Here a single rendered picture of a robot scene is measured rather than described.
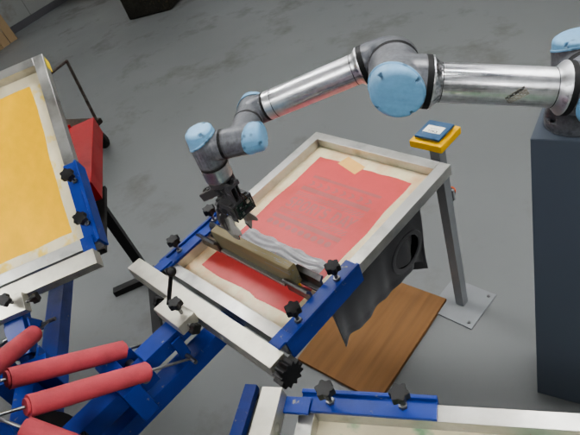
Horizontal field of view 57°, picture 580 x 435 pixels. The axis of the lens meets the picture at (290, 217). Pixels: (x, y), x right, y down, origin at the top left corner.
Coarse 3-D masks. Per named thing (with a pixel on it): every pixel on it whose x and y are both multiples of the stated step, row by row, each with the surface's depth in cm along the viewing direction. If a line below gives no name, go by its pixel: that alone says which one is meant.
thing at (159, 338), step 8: (160, 328) 147; (168, 328) 146; (152, 336) 146; (160, 336) 145; (168, 336) 144; (176, 336) 145; (184, 336) 147; (144, 344) 144; (152, 344) 143; (160, 344) 142; (168, 344) 144; (136, 352) 143; (144, 352) 142; (152, 352) 141; (160, 352) 142; (168, 352) 144; (144, 360) 140; (152, 360) 141; (160, 360) 143; (152, 368) 142
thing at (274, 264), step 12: (216, 228) 170; (216, 240) 172; (228, 240) 164; (240, 240) 162; (240, 252) 163; (252, 252) 156; (264, 252) 154; (264, 264) 156; (276, 264) 149; (288, 264) 147; (288, 276) 149
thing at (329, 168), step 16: (320, 160) 199; (304, 176) 194; (336, 176) 188; (352, 176) 185; (288, 192) 190; (272, 208) 186; (256, 224) 182; (288, 240) 171; (224, 256) 175; (224, 272) 169; (240, 272) 167; (256, 272) 165
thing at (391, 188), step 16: (368, 176) 183; (384, 176) 180; (384, 192) 174; (400, 192) 171; (384, 208) 168; (368, 224) 165; (304, 240) 169; (352, 240) 162; (320, 256) 161; (336, 256) 159; (320, 272) 156; (256, 288) 159; (272, 288) 157; (272, 304) 153
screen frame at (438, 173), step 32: (288, 160) 199; (384, 160) 184; (416, 160) 176; (256, 192) 190; (416, 192) 164; (384, 224) 158; (192, 256) 178; (352, 256) 152; (192, 288) 164; (256, 320) 145; (288, 352) 138
